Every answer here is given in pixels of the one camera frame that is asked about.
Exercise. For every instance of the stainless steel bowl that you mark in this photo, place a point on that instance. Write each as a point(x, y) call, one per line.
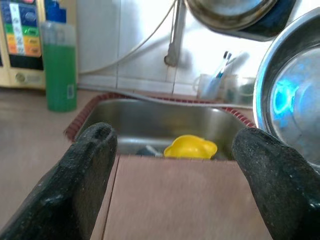
point(295, 87)

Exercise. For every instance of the green soap bottle blue cap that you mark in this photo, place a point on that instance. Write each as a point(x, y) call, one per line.
point(60, 75)

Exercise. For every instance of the clear toothbrush cup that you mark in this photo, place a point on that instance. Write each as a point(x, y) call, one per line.
point(208, 87)

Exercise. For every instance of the dark baking tray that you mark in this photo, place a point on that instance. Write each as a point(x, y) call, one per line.
point(275, 27)

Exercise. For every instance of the hanging steel pan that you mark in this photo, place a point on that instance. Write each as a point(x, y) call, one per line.
point(225, 12)

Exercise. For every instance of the cream filter tap steel spout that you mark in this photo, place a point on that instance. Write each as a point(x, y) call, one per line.
point(176, 37)

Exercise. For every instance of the yellow plastic bowl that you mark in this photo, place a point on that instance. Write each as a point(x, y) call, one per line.
point(190, 148)

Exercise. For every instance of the clear plastic bucket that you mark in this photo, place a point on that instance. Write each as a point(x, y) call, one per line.
point(240, 92)

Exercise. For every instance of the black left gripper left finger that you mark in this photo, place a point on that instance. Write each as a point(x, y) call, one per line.
point(60, 190)

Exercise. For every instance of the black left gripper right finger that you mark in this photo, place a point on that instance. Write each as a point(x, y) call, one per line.
point(282, 190)

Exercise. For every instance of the stainless steel sink basin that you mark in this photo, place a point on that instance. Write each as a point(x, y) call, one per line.
point(150, 120)

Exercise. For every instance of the blue toothbrush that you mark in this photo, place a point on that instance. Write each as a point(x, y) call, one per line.
point(222, 67)

